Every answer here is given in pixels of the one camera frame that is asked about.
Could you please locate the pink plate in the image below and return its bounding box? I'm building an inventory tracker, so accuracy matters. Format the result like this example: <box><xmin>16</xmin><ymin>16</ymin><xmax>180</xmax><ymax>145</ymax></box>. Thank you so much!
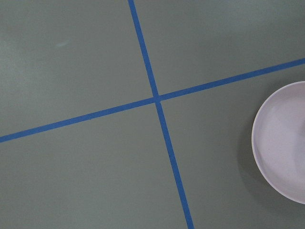
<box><xmin>251</xmin><ymin>81</ymin><xmax>305</xmax><ymax>204</ymax></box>

